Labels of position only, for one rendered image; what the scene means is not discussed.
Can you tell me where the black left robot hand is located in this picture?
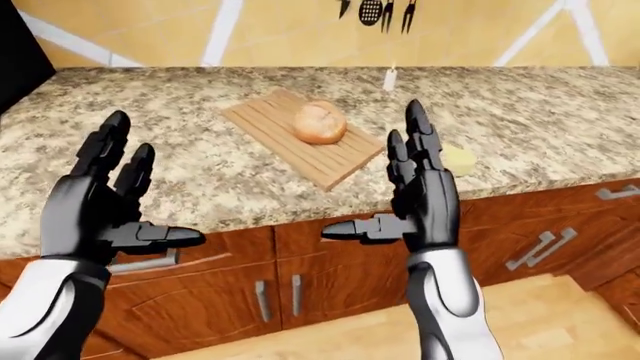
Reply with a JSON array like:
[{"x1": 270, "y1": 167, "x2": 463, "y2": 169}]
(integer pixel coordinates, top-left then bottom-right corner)
[{"x1": 39, "y1": 109, "x2": 207, "y2": 266}]

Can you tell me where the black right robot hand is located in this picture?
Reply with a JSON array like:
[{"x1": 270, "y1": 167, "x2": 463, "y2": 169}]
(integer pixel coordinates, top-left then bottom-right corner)
[{"x1": 320, "y1": 98, "x2": 461, "y2": 253}]

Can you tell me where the yellow cheese wedge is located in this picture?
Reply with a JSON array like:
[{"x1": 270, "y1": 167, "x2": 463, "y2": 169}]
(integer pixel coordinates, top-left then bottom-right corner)
[{"x1": 441, "y1": 144, "x2": 478, "y2": 177}]

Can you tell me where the round bread roll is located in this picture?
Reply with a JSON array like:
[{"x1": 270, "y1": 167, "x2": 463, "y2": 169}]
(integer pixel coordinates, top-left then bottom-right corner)
[{"x1": 293, "y1": 99, "x2": 349, "y2": 145}]

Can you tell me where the wooden kitchen cabinet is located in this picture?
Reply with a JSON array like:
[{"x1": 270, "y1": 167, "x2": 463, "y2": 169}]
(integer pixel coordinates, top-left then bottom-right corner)
[{"x1": 0, "y1": 178, "x2": 640, "y2": 360}]

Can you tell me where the wooden slatted cutting board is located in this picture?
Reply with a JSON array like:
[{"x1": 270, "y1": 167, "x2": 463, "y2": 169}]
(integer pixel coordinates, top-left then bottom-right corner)
[{"x1": 220, "y1": 86, "x2": 385, "y2": 193}]

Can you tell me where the black appliance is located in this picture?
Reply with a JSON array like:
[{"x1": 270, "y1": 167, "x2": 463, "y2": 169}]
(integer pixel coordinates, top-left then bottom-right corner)
[{"x1": 0, "y1": 0, "x2": 57, "y2": 115}]

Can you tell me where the black two-prong fork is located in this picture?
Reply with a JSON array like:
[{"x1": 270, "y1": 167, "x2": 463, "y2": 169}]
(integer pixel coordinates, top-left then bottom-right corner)
[
  {"x1": 400, "y1": 0, "x2": 418, "y2": 36},
  {"x1": 380, "y1": 0, "x2": 394, "y2": 35}
]

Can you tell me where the grey drawer handle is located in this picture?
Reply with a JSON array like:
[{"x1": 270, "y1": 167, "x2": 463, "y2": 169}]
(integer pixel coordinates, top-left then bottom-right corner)
[
  {"x1": 107, "y1": 249, "x2": 181, "y2": 274},
  {"x1": 594, "y1": 186, "x2": 640, "y2": 201}
]

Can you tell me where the grey cabinet door handle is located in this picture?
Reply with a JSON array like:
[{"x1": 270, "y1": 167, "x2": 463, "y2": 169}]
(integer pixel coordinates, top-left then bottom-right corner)
[
  {"x1": 255, "y1": 279, "x2": 273, "y2": 323},
  {"x1": 291, "y1": 273, "x2": 303, "y2": 317},
  {"x1": 524, "y1": 226, "x2": 579, "y2": 268},
  {"x1": 505, "y1": 230, "x2": 556, "y2": 272}
]

